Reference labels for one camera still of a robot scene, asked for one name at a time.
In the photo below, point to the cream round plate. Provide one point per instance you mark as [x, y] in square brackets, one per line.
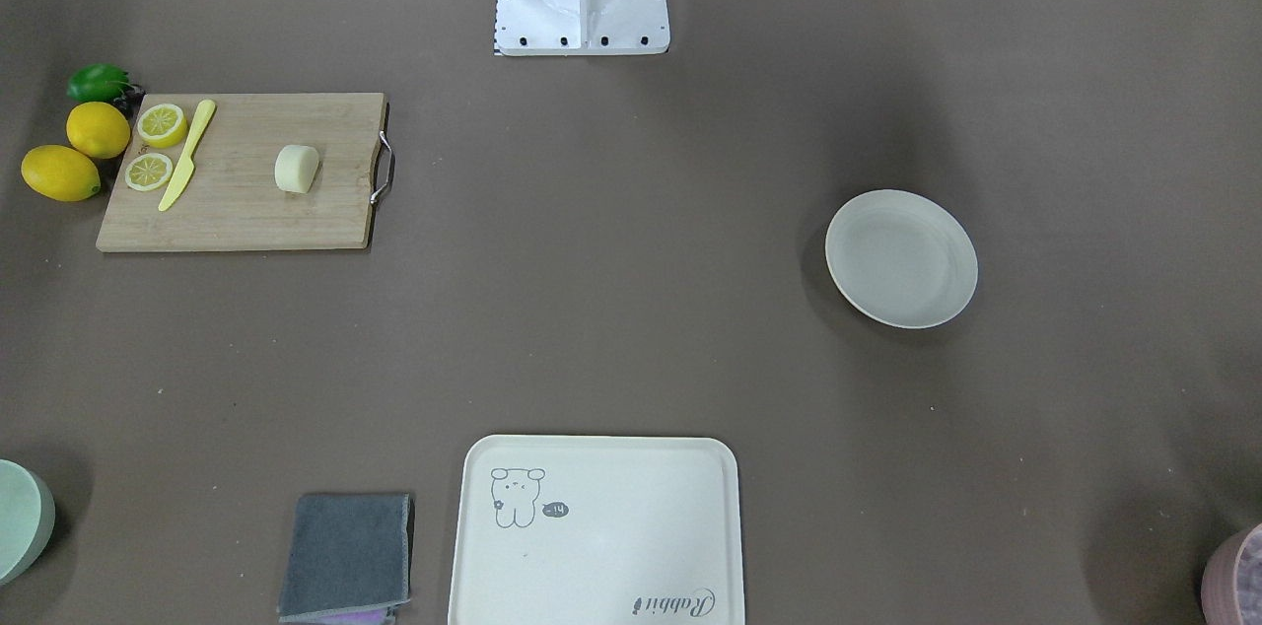
[901, 259]

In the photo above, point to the cream rabbit serving tray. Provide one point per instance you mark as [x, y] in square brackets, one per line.
[598, 530]

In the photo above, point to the folded grey cloth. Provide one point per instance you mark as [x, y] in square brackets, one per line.
[349, 559]

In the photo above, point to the bamboo cutting board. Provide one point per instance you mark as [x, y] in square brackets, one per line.
[232, 202]

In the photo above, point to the yellow plastic knife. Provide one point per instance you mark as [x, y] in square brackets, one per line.
[185, 167]

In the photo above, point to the lemon half upper slice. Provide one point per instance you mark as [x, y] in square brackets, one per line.
[162, 126]

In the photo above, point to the lemon half slice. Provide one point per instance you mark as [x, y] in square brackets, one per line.
[162, 126]
[149, 171]

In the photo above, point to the lemon half lower slice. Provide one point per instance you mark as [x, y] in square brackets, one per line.
[149, 171]

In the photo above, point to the dark grapes bunch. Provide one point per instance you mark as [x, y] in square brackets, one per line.
[129, 100]

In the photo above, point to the whole yellow lemon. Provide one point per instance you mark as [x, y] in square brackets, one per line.
[98, 130]
[60, 173]

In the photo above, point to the green lime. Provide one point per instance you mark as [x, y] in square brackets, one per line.
[98, 83]

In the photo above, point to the mint green bowl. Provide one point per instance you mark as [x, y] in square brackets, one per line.
[27, 519]

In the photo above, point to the pink ice bucket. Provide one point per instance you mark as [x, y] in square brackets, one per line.
[1231, 582]

